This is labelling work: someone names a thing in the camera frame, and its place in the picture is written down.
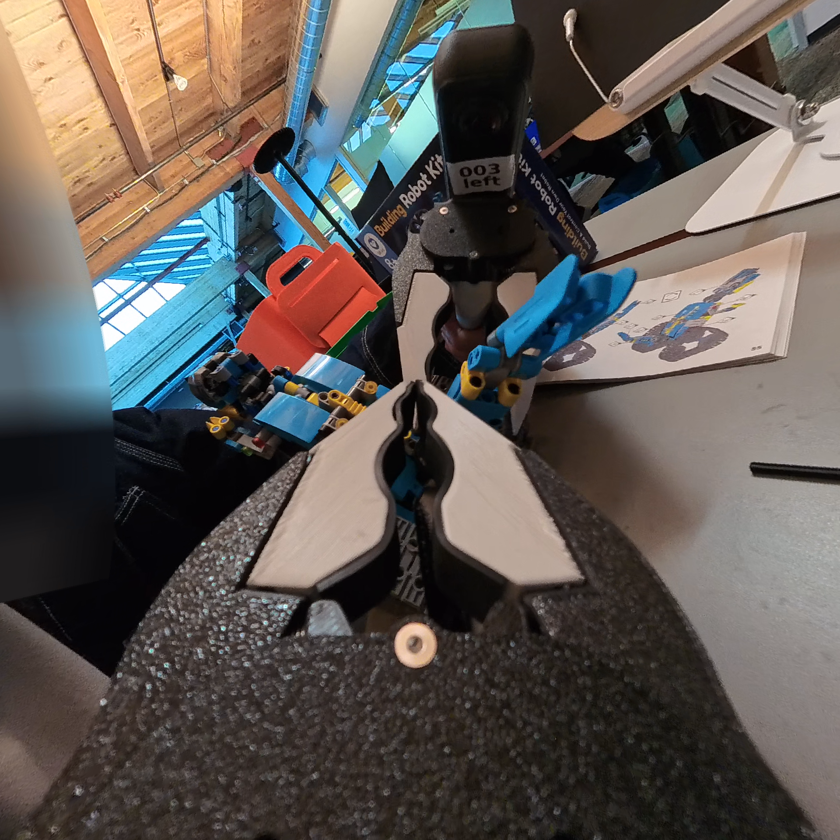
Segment green plastic bin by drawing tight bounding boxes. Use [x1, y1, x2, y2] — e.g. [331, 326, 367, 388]
[328, 294, 396, 358]

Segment silver air duct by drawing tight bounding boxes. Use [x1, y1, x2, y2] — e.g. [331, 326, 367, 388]
[281, 0, 337, 135]

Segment white folding laptop stand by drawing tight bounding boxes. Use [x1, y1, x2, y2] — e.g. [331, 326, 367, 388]
[564, 0, 840, 236]

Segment blue grey block toy robot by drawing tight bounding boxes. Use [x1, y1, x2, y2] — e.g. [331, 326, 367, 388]
[188, 350, 450, 608]

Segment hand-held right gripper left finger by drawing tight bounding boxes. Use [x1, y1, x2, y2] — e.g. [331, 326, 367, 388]
[247, 379, 421, 597]

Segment open instruction booklet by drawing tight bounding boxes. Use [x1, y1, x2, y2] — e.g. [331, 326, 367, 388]
[537, 231, 808, 386]

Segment dark blue robot kit box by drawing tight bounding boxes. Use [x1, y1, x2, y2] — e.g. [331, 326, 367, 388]
[356, 131, 595, 280]

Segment black pole stand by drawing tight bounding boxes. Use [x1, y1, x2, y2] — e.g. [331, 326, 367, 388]
[253, 126, 370, 258]

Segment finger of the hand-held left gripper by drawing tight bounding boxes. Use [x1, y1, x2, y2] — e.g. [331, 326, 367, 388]
[495, 271, 547, 435]
[395, 269, 455, 389]

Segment black board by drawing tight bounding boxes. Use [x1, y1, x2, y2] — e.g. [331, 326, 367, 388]
[511, 0, 782, 160]

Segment person's left hand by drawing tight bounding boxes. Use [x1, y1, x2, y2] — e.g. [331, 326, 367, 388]
[440, 320, 488, 363]

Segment blue toy robot arm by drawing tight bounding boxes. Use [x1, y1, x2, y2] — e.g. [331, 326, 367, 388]
[446, 252, 639, 429]

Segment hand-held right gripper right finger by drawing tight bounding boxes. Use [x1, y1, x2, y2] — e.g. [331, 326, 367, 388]
[419, 382, 586, 593]

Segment orange plastic caddy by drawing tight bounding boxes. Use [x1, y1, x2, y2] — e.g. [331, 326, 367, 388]
[235, 243, 389, 376]

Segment grey desk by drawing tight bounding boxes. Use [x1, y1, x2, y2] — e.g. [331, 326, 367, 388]
[521, 126, 840, 840]

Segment black axle rod piece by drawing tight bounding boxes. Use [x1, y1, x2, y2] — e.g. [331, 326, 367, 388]
[749, 461, 840, 481]

